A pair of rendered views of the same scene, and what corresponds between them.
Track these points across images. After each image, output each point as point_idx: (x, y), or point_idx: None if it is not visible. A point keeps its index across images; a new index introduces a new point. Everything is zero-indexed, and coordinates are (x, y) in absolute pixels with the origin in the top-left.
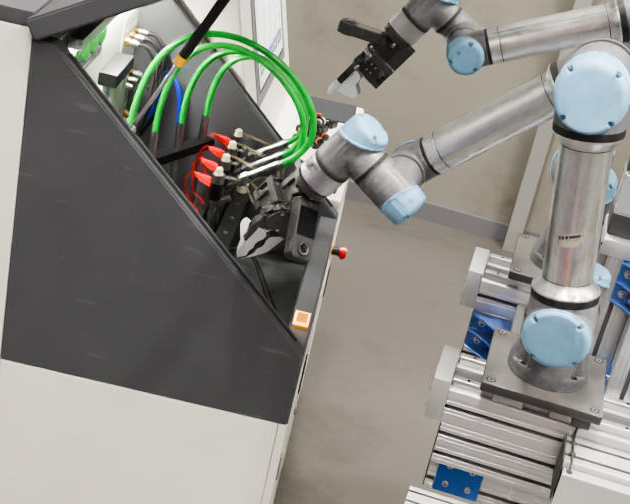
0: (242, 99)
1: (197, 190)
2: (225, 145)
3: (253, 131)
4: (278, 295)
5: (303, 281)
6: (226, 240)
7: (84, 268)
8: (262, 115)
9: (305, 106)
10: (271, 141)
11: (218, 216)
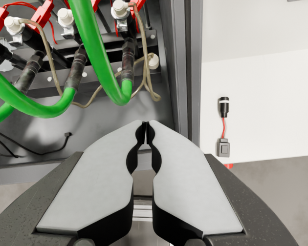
0: None
1: (164, 24)
2: (165, 8)
3: (170, 24)
4: (100, 137)
5: (30, 166)
6: (35, 85)
7: None
8: (184, 14)
9: (100, 83)
10: (173, 57)
11: (59, 63)
